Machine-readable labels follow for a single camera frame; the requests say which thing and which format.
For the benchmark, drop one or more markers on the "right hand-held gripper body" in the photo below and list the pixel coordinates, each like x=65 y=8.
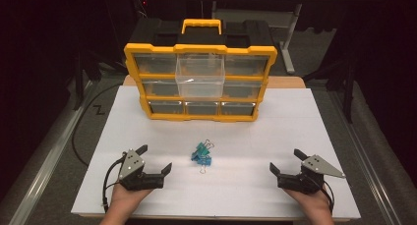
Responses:
x=316 y=166

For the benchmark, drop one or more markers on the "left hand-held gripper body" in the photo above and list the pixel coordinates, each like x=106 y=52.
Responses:
x=131 y=166

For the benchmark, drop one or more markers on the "green binder clip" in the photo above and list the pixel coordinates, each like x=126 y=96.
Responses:
x=201 y=148

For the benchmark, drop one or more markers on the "person's left hand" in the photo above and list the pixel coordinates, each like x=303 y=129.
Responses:
x=126 y=198

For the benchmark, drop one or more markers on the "person's right hand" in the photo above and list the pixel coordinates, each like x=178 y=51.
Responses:
x=313 y=203

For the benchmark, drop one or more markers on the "white table cover sheet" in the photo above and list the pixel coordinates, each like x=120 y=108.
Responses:
x=196 y=192

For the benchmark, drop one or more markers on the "small clear plastic drawer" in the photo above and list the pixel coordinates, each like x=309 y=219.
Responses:
x=202 y=108
x=166 y=107
x=238 y=109

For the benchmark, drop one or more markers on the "grey metal stand leg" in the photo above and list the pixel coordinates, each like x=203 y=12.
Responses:
x=287 y=44

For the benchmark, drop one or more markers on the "yellow black drawer organizer cabinet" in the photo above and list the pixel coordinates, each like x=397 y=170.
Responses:
x=200 y=41

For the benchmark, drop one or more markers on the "aluminium floor rail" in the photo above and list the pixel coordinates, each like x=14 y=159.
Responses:
x=49 y=159
x=364 y=159

